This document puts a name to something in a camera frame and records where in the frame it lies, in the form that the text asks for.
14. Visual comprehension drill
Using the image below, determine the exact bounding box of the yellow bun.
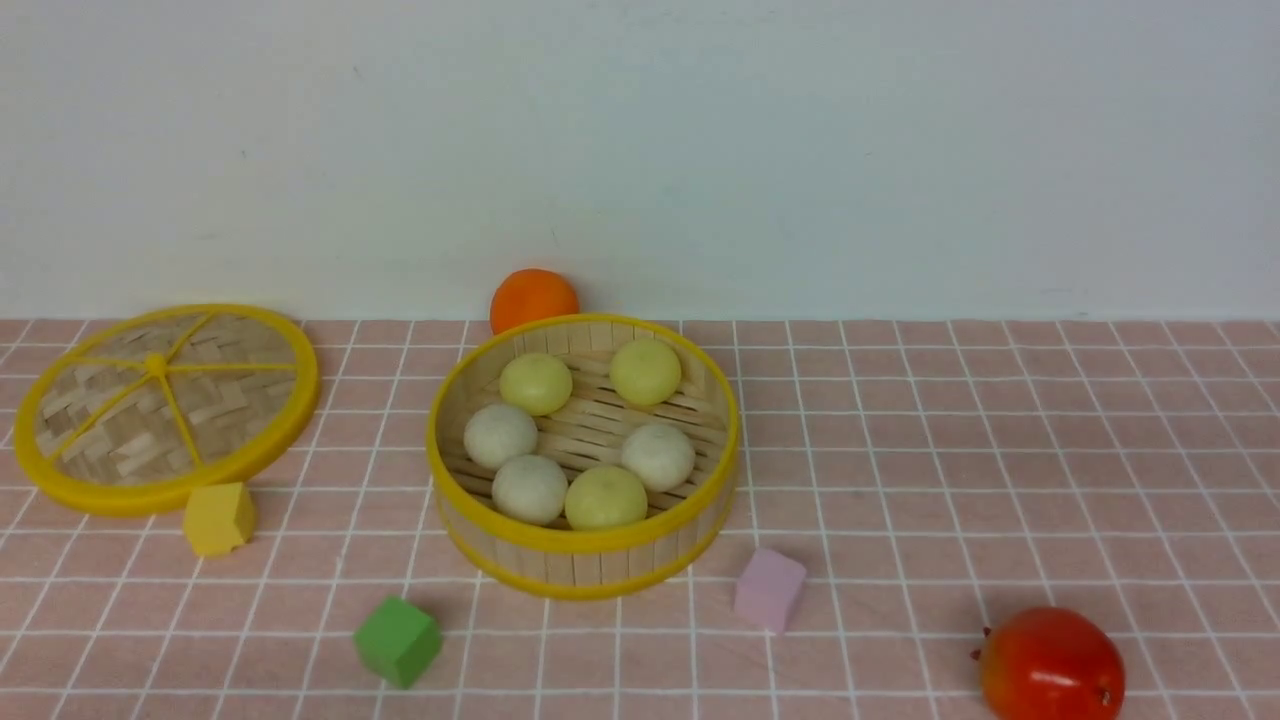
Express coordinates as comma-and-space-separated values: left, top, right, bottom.
564, 465, 649, 530
609, 338, 684, 407
499, 354, 573, 416

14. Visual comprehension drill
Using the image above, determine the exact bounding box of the white bun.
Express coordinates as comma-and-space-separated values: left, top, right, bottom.
463, 402, 539, 470
620, 423, 696, 493

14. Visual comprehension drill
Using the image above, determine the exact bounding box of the bamboo steamer tray yellow rim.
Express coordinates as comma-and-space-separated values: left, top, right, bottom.
425, 314, 742, 601

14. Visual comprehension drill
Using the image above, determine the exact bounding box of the bamboo steamer lid yellow rim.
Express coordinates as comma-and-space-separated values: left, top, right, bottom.
13, 304, 321, 516

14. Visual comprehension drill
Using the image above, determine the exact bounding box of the orange fruit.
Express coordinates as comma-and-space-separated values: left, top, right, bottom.
489, 268, 580, 334

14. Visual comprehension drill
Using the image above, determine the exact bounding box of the pink foam cube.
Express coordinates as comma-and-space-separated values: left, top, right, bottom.
733, 547, 808, 634

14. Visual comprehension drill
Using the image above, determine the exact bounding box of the pink grid tablecloth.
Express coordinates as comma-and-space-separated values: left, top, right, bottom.
1, 320, 1279, 719

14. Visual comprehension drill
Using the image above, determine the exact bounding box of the green foam cube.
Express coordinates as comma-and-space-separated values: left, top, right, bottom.
353, 596, 444, 691

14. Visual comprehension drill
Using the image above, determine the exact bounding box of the yellow foam block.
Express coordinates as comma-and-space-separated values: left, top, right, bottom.
182, 482, 257, 557

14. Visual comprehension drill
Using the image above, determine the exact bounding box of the red tomato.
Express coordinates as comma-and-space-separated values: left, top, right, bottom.
970, 606, 1126, 719

